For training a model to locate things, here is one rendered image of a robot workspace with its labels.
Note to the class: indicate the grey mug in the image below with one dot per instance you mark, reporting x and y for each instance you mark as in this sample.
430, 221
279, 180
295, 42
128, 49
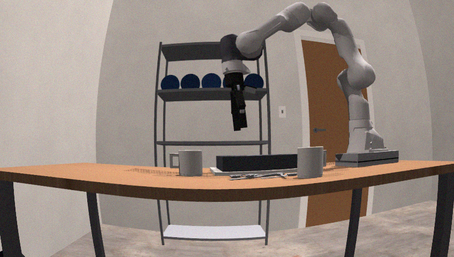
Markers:
310, 162
190, 162

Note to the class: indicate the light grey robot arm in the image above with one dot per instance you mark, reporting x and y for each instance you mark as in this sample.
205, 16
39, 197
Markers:
247, 46

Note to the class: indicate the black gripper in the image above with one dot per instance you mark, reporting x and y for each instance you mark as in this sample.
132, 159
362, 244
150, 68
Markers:
234, 81

